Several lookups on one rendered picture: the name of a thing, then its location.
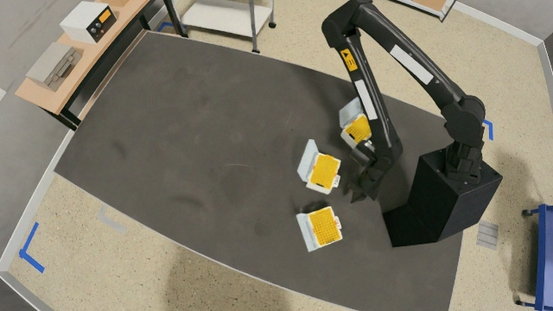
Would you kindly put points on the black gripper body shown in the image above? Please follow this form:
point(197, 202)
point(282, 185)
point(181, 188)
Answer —
point(365, 184)

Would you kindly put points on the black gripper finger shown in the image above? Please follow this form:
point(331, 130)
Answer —
point(354, 197)
point(358, 199)

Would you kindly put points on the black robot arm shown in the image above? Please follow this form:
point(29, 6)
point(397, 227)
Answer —
point(464, 119)

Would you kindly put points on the yellow pipette tip rack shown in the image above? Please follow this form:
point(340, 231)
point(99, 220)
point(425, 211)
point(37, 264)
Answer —
point(325, 169)
point(325, 229)
point(359, 129)

